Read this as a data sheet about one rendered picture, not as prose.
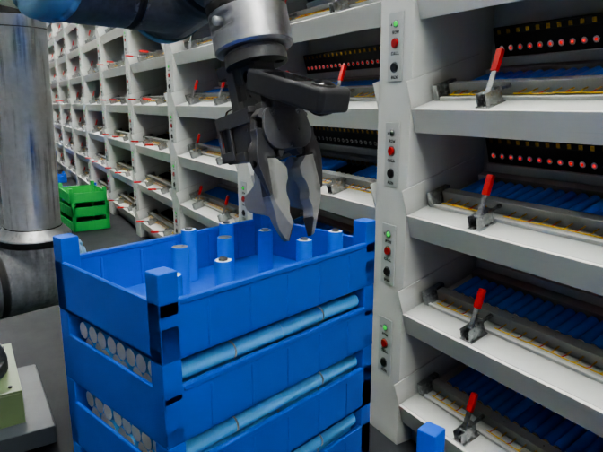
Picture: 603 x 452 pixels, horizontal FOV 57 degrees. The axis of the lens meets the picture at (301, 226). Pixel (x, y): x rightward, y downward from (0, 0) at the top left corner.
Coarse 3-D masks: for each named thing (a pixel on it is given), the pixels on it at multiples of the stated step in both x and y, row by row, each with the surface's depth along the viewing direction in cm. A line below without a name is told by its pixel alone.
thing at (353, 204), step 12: (324, 144) 158; (336, 144) 154; (288, 156) 169; (252, 180) 164; (324, 192) 130; (348, 192) 126; (360, 192) 124; (372, 192) 111; (324, 204) 131; (336, 204) 126; (348, 204) 121; (360, 204) 117; (372, 204) 114; (348, 216) 123; (360, 216) 119; (372, 216) 115
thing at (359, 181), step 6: (282, 162) 157; (324, 174) 137; (330, 174) 134; (336, 174) 133; (342, 174) 132; (348, 174) 130; (330, 180) 133; (348, 180) 128; (354, 180) 126; (360, 180) 124; (366, 180) 122; (372, 180) 121; (360, 186) 125; (366, 186) 123; (366, 192) 120
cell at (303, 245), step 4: (296, 240) 61; (300, 240) 61; (304, 240) 61; (308, 240) 61; (296, 244) 62; (300, 244) 61; (304, 244) 61; (308, 244) 61; (296, 248) 62; (300, 248) 61; (304, 248) 61; (308, 248) 61; (296, 252) 62; (300, 252) 61; (304, 252) 61; (308, 252) 61; (296, 256) 62; (300, 256) 61; (304, 256) 61; (308, 256) 61; (296, 260) 62; (300, 260) 61
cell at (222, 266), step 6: (216, 258) 54; (222, 258) 53; (228, 258) 54; (216, 264) 53; (222, 264) 53; (228, 264) 53; (216, 270) 53; (222, 270) 53; (228, 270) 53; (216, 276) 53; (222, 276) 53; (228, 276) 53; (216, 282) 54; (222, 282) 53
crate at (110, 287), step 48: (144, 240) 66; (240, 240) 77; (96, 288) 53; (144, 288) 65; (192, 288) 65; (240, 288) 52; (288, 288) 56; (336, 288) 62; (144, 336) 48; (192, 336) 48
